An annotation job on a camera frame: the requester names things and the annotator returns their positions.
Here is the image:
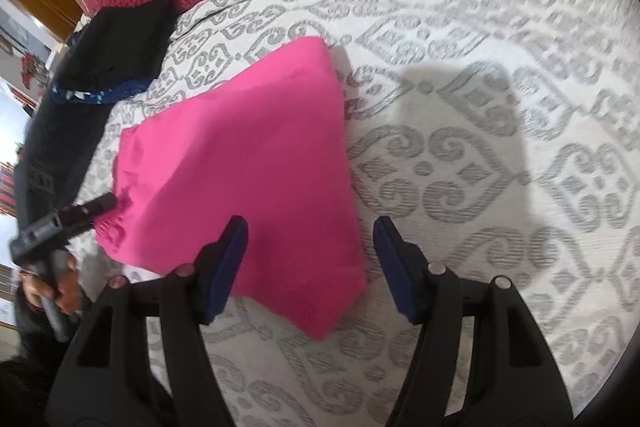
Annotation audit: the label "red wall ornament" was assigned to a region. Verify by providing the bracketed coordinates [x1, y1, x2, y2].
[20, 52, 51, 90]

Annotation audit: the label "person's left hand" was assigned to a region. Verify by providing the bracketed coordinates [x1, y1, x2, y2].
[22, 254, 82, 316]

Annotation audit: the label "blue patterned garment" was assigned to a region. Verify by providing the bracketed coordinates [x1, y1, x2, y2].
[49, 77, 150, 106]

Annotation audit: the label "folded black garment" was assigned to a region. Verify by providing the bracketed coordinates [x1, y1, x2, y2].
[62, 0, 177, 94]

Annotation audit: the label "white grey patterned bedspread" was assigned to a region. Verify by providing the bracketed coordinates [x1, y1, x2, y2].
[75, 0, 640, 427]

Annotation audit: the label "large black garment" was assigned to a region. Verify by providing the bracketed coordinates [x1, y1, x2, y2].
[14, 94, 117, 238]

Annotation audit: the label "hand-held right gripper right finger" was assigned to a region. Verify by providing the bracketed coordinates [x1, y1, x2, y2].
[372, 216, 574, 427]

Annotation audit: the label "person's left forearm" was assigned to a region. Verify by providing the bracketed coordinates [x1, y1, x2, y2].
[0, 292, 76, 427]

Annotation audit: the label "pink pants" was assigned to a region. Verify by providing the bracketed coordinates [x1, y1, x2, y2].
[94, 36, 368, 340]

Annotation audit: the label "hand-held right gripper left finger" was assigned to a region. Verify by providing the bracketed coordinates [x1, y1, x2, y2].
[45, 216, 249, 427]

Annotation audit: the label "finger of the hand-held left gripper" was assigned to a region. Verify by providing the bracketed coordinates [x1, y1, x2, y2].
[56, 193, 119, 232]

